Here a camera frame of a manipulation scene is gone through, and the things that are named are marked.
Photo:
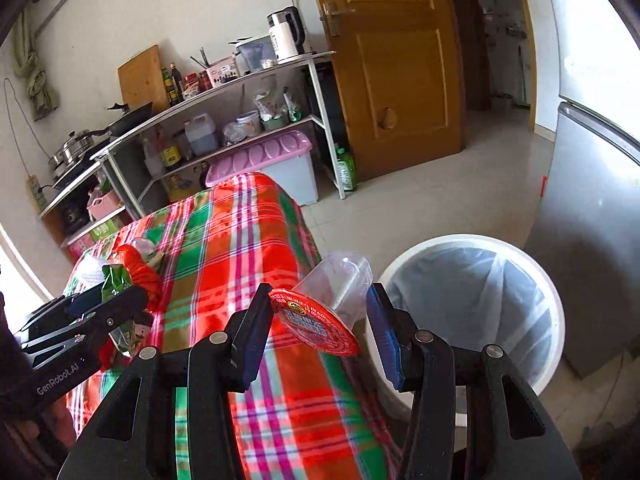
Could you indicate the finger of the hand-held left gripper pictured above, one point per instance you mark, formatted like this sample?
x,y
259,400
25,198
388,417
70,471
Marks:
x,y
120,310
85,301

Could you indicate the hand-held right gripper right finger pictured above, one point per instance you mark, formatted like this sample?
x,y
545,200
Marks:
x,y
382,345

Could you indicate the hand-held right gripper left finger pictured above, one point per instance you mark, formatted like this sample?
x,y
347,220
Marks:
x,y
250,342

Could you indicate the green snack packet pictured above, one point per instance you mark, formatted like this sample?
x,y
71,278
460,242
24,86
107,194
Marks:
x,y
117,280

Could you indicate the white fluffy plush toy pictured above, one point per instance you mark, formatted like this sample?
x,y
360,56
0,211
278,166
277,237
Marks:
x,y
90,267

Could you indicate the orange-red plastic bag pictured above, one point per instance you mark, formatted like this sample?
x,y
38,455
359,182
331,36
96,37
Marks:
x,y
142,275

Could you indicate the clear cup with red lid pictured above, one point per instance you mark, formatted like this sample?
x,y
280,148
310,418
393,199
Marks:
x,y
330,285

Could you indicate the white trash bin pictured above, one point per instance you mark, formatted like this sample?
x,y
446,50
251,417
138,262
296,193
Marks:
x,y
557,320

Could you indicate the person's left hand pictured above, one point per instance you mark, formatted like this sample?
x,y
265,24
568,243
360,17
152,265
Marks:
x,y
62,417

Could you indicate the pink printed carton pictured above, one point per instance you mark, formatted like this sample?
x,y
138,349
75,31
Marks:
x,y
80,249

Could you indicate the small clear plastic cup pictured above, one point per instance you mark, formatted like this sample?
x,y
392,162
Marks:
x,y
142,247

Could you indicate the green and white carton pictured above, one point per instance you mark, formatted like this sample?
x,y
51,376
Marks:
x,y
102,232

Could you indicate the black gas stove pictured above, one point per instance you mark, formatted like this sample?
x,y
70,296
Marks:
x,y
75,217

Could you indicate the plaid tablecloth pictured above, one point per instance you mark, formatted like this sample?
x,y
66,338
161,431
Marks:
x,y
225,260

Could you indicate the pink woven basket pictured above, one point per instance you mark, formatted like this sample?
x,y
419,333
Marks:
x,y
105,206

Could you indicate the translucent bin liner bag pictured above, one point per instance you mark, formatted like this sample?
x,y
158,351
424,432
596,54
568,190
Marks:
x,y
475,300

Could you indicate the small metal shelf rack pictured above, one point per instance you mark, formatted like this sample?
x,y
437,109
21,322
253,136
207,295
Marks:
x,y
70,190

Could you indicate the black induction cooker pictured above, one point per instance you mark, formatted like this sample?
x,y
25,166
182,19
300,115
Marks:
x,y
75,175

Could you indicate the yellow cooking oil bottle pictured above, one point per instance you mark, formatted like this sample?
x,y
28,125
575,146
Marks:
x,y
182,187

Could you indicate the steel steamer pot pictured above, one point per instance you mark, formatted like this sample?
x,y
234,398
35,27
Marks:
x,y
72,150

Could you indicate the clear white plastic bottle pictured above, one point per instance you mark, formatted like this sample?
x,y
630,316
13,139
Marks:
x,y
151,157

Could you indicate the sauce bottle with yellow label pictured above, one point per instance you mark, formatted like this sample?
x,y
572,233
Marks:
x,y
170,152

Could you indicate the green plastic bottle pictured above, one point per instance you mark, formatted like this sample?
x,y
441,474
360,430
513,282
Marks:
x,y
346,170

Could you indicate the storage box with pink lid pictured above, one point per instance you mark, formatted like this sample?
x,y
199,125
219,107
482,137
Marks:
x,y
280,160

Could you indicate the black frying pan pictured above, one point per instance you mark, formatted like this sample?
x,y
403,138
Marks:
x,y
130,120

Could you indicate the white jerrycan with dark liquid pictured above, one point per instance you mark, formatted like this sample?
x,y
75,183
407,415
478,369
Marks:
x,y
201,137

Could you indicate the crumpled clear plastic bag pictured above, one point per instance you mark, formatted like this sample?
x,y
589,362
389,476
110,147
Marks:
x,y
235,134

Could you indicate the white round tub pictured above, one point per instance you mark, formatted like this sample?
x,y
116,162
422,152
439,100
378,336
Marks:
x,y
248,122

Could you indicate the hanging green cloth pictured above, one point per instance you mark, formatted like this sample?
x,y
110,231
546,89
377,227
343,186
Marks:
x,y
37,85

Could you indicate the wooden cutting board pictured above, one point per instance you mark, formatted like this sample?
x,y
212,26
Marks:
x,y
142,80

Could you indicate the green basin with bags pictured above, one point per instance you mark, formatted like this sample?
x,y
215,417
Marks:
x,y
275,115

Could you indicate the large metal shelf rack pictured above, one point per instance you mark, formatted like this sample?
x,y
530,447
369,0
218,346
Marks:
x,y
220,87

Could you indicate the pink chopstick holder box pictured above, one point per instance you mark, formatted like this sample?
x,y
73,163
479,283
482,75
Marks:
x,y
222,71

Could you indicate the silver refrigerator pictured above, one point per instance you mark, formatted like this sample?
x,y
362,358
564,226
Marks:
x,y
590,185

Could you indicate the wooden door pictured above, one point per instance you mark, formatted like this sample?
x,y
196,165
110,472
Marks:
x,y
390,60

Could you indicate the clear plastic storage container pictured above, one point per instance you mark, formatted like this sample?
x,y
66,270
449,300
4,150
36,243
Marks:
x,y
255,55

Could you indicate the white electric kettle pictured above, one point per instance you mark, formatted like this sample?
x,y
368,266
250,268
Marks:
x,y
282,35

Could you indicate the wall power strip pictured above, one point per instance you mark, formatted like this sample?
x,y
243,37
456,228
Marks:
x,y
35,194

